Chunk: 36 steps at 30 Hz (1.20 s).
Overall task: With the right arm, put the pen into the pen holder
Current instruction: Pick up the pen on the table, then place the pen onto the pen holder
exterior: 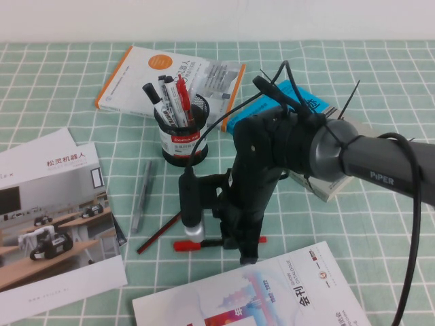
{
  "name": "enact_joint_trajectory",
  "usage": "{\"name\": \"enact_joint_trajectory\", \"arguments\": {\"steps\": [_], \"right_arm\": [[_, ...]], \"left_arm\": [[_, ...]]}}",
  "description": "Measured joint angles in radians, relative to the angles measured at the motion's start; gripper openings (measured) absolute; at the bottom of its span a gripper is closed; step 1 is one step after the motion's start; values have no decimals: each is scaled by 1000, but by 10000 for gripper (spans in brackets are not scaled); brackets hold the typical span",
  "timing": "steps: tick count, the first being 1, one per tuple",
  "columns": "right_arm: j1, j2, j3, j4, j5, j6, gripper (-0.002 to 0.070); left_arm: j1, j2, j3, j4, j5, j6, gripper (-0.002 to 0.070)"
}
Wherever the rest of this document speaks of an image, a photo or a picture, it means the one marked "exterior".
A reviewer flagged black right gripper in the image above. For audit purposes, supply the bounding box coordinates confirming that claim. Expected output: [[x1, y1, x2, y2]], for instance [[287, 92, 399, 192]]
[[220, 110, 297, 266]]

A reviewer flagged red marker pen black barrel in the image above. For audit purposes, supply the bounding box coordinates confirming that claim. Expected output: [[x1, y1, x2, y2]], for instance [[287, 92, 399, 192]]
[[173, 236, 268, 253]]

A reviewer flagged grey translucent pen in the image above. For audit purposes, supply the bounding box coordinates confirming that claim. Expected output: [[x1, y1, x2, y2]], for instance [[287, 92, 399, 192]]
[[130, 160, 154, 234]]

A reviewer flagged black mesh pen holder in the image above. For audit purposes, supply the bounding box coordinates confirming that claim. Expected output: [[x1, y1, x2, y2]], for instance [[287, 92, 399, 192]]
[[153, 103, 211, 168]]

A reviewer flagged red gel pen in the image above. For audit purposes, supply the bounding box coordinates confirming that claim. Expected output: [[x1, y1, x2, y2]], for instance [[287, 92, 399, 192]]
[[175, 74, 195, 125]]

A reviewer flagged white show catalogue magazine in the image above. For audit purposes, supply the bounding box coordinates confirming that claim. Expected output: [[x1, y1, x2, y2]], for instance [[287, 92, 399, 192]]
[[131, 240, 373, 326]]

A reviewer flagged red and black pencil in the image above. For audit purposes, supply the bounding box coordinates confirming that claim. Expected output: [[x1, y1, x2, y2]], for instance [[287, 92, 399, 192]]
[[136, 213, 182, 255]]

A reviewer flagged black zip tie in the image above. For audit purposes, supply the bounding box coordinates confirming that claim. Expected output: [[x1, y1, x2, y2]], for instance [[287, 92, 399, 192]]
[[303, 173, 319, 195], [339, 79, 362, 120]]

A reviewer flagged blue and grey book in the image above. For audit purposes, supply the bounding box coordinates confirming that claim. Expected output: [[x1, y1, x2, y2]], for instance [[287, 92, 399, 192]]
[[226, 79, 378, 203]]

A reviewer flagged green checked tablecloth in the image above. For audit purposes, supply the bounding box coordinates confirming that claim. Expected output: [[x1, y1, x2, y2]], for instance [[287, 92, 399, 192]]
[[0, 41, 435, 326]]

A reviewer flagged whiteboard marker with black cap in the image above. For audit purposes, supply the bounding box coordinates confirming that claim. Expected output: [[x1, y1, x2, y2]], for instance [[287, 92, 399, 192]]
[[164, 75, 187, 126], [141, 83, 171, 128], [157, 75, 178, 128]]

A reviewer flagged robot classroom photo brochure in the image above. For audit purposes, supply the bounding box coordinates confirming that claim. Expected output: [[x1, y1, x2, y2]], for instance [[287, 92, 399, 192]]
[[0, 141, 128, 325]]

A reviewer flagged white book with orange edges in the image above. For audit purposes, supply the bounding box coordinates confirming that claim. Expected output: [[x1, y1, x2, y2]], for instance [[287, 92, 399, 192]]
[[94, 46, 246, 132]]

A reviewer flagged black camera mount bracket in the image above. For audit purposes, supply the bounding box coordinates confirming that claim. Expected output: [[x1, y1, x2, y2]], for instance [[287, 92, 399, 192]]
[[199, 172, 236, 220]]

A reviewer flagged black wrist camera silver lens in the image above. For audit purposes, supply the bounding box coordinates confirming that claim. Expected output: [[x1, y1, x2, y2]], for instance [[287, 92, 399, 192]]
[[179, 168, 207, 242]]

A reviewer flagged thin black camera cable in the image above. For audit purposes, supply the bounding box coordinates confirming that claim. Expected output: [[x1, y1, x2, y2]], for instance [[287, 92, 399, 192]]
[[184, 60, 327, 173]]

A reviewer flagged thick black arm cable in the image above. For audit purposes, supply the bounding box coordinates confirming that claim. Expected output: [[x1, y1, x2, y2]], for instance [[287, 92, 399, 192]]
[[375, 132, 425, 326]]

